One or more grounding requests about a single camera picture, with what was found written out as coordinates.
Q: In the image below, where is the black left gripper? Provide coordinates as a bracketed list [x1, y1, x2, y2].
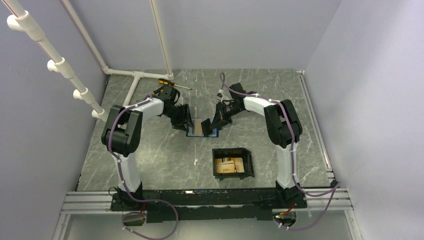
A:
[164, 104, 195, 132]

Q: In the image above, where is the gold card in holder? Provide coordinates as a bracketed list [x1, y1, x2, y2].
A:
[191, 118, 203, 137]

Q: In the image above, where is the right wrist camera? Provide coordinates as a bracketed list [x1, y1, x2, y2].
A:
[216, 89, 230, 103]

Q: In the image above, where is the aluminium rail frame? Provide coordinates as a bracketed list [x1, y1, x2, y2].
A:
[62, 83, 352, 231]

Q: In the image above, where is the black plastic card tray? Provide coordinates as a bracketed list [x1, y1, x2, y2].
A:
[212, 147, 255, 181]

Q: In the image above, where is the blue leather card holder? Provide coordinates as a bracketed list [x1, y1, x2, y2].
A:
[186, 118, 220, 138]

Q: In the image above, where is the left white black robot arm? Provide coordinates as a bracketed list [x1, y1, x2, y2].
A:
[101, 86, 194, 210]

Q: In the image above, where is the yellow black screwdriver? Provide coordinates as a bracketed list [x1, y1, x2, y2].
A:
[136, 85, 165, 103]
[158, 78, 192, 90]

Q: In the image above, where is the white pvc pipe frame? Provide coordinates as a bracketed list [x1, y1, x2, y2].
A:
[2, 0, 174, 122]

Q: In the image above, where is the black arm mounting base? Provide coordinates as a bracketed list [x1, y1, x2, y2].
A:
[110, 187, 308, 223]

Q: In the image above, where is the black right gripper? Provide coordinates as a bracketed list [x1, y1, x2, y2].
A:
[210, 102, 243, 130]

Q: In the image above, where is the black credit card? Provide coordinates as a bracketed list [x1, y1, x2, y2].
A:
[201, 118, 214, 138]

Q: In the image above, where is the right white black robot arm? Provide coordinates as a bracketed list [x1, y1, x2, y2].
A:
[203, 83, 303, 208]

